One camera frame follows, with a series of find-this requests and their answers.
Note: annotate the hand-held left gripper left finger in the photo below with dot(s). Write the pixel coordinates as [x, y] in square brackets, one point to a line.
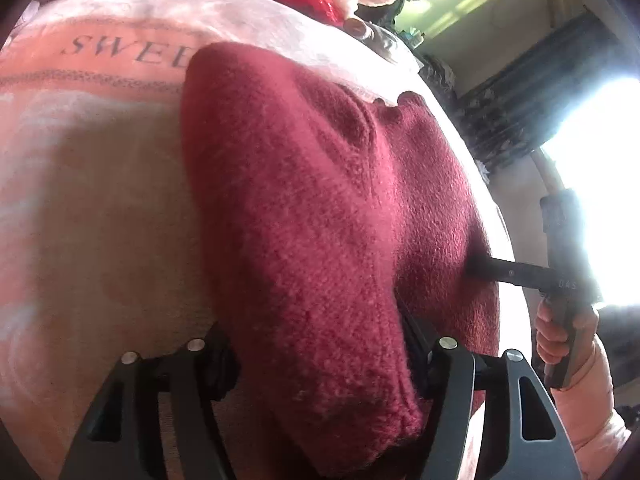
[222, 365]

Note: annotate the bright window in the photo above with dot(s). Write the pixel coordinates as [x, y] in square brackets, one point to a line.
[595, 175]

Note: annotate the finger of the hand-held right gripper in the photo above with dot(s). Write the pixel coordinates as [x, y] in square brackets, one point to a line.
[510, 272]

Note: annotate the person's right hand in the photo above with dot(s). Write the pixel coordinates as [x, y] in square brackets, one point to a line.
[550, 335]

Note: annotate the person's right forearm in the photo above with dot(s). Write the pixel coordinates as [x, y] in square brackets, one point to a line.
[590, 400]

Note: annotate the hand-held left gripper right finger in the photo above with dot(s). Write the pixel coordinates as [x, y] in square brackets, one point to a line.
[417, 345]

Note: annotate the dark radiator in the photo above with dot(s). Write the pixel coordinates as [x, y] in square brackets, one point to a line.
[525, 105]

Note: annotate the maroon knit sweater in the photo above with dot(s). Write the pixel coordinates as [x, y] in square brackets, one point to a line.
[310, 210]

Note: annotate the pink printed blanket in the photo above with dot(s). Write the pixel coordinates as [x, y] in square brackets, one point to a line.
[100, 200]

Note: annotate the silver metal object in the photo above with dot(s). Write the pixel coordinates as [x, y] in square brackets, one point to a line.
[372, 37]

